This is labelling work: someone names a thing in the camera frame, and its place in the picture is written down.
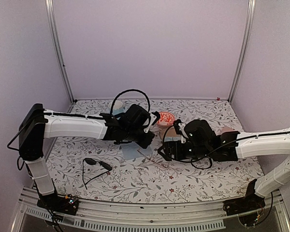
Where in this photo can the red patterned small bowl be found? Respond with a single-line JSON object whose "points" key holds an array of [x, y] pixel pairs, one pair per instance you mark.
{"points": [[166, 119]]}

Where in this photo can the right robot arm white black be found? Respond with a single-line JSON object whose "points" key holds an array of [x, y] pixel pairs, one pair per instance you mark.
{"points": [[199, 141]]}

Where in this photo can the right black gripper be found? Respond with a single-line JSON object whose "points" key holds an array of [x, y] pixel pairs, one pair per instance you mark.
{"points": [[168, 146]]}

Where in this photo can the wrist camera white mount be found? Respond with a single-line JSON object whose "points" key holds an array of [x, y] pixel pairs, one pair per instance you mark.
{"points": [[151, 121], [179, 129]]}

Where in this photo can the brown striped glasses case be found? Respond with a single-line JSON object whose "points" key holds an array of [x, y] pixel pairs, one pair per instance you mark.
{"points": [[170, 133]]}

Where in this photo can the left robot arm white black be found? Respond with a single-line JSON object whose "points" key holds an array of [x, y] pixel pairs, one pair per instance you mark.
{"points": [[39, 124]]}

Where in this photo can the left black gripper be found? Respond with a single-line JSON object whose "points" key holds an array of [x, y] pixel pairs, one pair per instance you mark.
{"points": [[145, 143]]}

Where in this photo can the light blue paper cup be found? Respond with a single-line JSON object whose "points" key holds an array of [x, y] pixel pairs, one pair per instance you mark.
{"points": [[118, 108]]}

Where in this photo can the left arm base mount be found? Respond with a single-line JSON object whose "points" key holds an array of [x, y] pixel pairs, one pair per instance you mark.
{"points": [[55, 203]]}

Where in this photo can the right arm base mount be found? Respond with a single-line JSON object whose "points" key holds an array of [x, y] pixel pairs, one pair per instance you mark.
{"points": [[249, 202]]}

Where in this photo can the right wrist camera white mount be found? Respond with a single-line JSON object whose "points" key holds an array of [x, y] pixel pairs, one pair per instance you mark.
{"points": [[179, 129]]}

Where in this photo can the left aluminium frame post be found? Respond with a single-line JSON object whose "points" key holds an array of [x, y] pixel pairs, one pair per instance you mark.
{"points": [[61, 63]]}

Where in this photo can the right aluminium frame post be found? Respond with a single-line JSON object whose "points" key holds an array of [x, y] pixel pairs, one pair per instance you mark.
{"points": [[243, 50]]}

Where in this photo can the pink translucent plastic cup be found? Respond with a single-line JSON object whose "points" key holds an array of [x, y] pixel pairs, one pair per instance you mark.
{"points": [[226, 129]]}

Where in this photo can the floral patterned table mat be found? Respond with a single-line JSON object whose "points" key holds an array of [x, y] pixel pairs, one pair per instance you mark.
{"points": [[97, 170]]}

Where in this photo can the clear pink frame glasses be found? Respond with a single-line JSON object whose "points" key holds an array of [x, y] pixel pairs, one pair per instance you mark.
{"points": [[152, 160]]}

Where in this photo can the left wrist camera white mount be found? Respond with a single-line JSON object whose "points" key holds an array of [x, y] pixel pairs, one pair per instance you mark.
{"points": [[151, 121]]}

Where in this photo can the aluminium frame post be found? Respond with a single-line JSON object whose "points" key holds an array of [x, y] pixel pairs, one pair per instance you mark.
{"points": [[243, 50], [61, 63]]}

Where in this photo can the blue cleaning cloth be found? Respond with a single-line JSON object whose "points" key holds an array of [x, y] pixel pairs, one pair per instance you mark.
{"points": [[133, 151], [168, 139]]}

